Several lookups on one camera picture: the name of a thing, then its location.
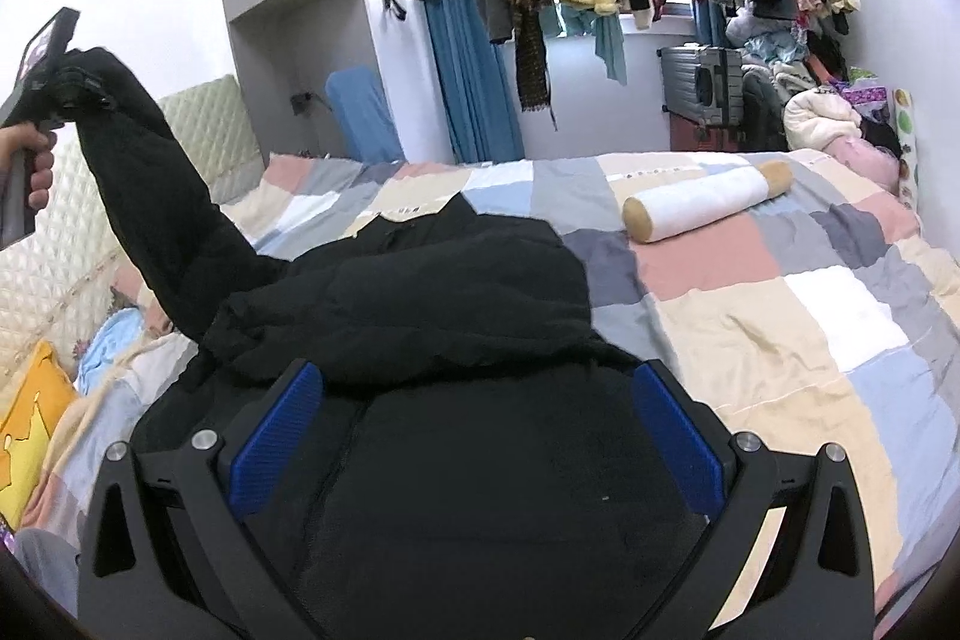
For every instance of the black jacket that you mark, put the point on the black jacket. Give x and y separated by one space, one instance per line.
450 280

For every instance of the blue covered chair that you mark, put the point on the blue covered chair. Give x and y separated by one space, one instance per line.
364 115

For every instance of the teal garment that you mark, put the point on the teal garment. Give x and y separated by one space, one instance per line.
611 48

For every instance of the patchwork bed blanket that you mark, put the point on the patchwork bed blanket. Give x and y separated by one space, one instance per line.
750 310

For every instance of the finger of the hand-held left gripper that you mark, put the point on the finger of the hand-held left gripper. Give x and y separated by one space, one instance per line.
81 89

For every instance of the pink plush cushion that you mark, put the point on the pink plush cushion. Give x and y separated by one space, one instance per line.
870 160

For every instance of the silver suitcase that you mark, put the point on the silver suitcase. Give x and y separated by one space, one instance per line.
697 85

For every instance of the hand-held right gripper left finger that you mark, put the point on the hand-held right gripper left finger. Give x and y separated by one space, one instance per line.
274 441

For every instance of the light blue pillow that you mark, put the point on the light blue pillow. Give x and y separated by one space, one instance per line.
112 340

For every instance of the person's left hand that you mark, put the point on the person's left hand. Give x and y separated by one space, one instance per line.
41 168

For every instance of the pile of clothes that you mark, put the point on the pile of clothes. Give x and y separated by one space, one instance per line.
817 115

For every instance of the white bolster pillow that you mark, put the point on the white bolster pillow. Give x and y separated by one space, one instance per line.
705 201

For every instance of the wall socket with plug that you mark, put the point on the wall socket with plug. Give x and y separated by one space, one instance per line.
301 102

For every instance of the cream quilted headboard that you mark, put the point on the cream quilted headboard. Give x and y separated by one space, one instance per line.
60 280

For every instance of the grey cloth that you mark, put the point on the grey cloth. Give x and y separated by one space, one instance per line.
45 565

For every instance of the yellow pillow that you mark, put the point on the yellow pillow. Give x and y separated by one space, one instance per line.
30 430

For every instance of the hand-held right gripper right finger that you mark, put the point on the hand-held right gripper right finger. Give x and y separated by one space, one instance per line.
679 441

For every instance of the polka dot pillow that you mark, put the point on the polka dot pillow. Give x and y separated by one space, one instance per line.
906 145

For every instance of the blue curtain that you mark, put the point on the blue curtain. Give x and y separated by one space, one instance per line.
472 85

